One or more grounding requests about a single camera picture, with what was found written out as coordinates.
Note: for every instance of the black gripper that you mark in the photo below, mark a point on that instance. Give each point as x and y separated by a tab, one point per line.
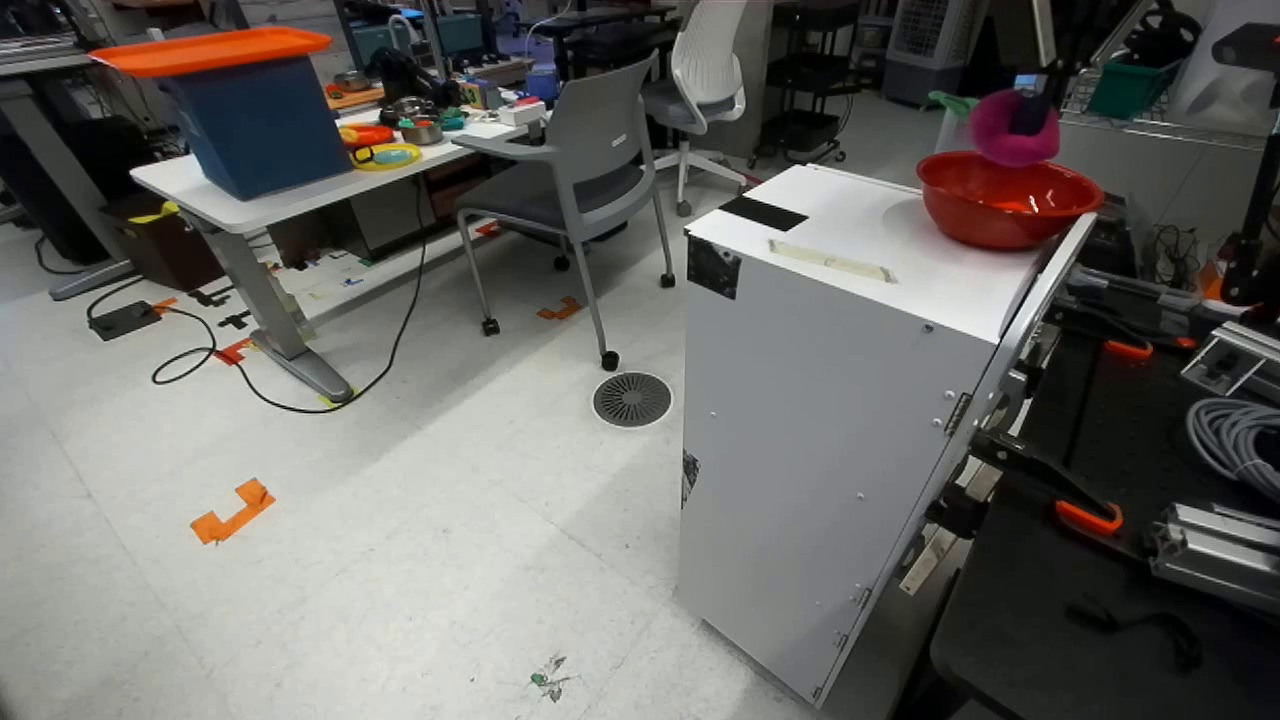
1064	33

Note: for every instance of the purple plush toy green leaf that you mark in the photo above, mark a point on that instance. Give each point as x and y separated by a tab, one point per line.
995	125

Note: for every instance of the orange red plastic bowl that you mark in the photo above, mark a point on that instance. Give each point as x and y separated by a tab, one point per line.
1002	223

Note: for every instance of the white toy cabinet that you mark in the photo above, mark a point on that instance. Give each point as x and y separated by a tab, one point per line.
802	441

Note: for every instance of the orange yellow toy pile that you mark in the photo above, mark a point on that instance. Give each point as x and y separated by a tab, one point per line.
367	138

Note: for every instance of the green bin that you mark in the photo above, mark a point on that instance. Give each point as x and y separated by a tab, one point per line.
1132	91

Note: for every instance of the beige masking tape strip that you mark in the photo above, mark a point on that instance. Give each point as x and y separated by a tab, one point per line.
826	260

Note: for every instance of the light swivel chair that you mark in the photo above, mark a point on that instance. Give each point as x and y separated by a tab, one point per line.
707	61

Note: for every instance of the grey office chair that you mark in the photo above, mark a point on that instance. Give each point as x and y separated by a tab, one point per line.
587	135

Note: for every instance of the silver aluminium extrusion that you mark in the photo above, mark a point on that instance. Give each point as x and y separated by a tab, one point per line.
1212	545

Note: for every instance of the round grey floor drain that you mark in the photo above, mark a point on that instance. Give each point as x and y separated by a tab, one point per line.
633	401

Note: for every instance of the black perforated mounting board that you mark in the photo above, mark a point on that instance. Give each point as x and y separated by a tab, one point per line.
1064	626

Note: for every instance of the blue storage bin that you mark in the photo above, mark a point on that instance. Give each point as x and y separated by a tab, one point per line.
263	125

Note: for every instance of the orange bin lid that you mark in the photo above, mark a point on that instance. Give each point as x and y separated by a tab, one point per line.
212	48

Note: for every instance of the white work table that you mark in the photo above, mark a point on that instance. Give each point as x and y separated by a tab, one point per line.
212	194

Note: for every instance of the brown cardboard box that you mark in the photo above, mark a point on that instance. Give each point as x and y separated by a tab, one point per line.
174	252

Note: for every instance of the black power brick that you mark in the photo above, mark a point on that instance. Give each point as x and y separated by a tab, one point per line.
125	323

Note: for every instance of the silver metal mount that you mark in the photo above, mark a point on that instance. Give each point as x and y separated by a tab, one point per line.
1232	361

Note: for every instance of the orange floor tape bracket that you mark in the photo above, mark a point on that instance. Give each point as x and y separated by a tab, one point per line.
220	520

